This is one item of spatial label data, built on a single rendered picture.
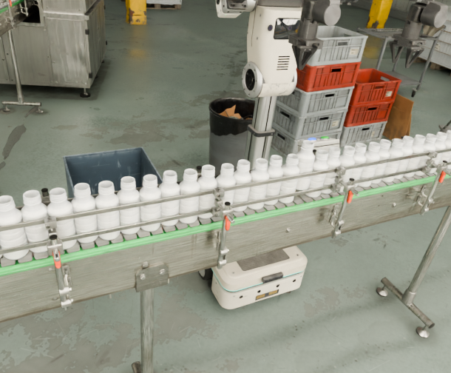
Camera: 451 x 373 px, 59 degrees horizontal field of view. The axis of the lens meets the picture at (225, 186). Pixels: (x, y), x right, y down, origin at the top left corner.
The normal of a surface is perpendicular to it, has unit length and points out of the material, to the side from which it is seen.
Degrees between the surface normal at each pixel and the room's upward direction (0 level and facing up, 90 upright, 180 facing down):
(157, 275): 90
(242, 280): 31
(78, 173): 90
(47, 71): 91
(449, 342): 0
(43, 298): 90
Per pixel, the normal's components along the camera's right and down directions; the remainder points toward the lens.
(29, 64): 0.12, 0.55
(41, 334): 0.10, -0.84
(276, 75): 0.43, 0.52
